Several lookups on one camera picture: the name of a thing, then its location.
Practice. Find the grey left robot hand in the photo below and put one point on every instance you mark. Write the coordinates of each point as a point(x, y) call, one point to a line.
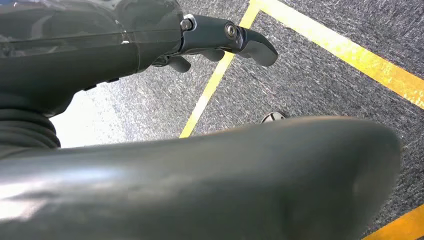
point(82, 49)

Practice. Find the ribbed grey left arm sleeve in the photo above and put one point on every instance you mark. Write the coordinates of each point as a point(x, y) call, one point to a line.
point(23, 132)

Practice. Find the yellow floor tape strip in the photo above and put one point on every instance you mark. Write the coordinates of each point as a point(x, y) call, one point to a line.
point(351, 51)
point(400, 227)
point(212, 82)

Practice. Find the grey robot body shell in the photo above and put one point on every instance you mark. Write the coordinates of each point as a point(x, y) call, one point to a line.
point(205, 185)

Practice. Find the black robot foot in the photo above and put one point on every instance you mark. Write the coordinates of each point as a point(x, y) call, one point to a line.
point(273, 117)

